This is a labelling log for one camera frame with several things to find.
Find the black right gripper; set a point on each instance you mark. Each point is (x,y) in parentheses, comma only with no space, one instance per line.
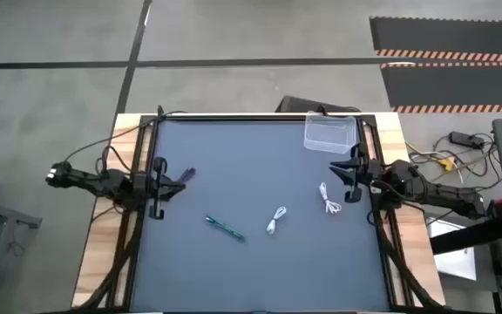
(353,171)

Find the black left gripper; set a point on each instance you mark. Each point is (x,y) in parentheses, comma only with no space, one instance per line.
(164,189)

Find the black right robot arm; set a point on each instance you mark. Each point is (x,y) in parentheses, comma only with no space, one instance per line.
(434,192)

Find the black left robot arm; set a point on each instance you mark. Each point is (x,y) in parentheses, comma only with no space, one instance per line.
(103,181)

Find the clear plastic container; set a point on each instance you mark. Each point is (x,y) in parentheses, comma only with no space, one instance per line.
(329,131)

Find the black case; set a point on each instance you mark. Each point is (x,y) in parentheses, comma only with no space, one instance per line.
(299,104)

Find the black power adapter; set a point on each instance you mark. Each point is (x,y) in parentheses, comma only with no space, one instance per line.
(464,139)

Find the black strut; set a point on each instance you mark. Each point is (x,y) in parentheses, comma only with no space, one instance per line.
(464,237)

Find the grey table mat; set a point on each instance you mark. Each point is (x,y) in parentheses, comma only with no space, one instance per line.
(255,270)

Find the black hazard-striped floor mat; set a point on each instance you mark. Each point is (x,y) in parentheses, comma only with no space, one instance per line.
(451,85)
(451,35)

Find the white sheet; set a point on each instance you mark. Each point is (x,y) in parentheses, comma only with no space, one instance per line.
(456,261)

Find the black aluminium frame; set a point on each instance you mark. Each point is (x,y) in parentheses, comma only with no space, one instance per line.
(233,118)

